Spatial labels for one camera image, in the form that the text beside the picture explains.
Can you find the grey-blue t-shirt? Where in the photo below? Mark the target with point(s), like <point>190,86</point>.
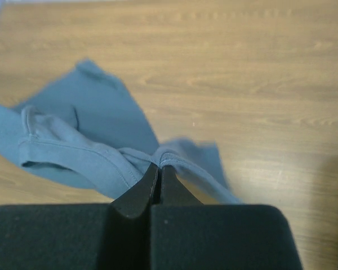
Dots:
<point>86,131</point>

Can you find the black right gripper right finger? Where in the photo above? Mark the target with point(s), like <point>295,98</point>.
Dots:
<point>172,191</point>

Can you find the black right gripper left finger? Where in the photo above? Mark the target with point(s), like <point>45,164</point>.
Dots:
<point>134,202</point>

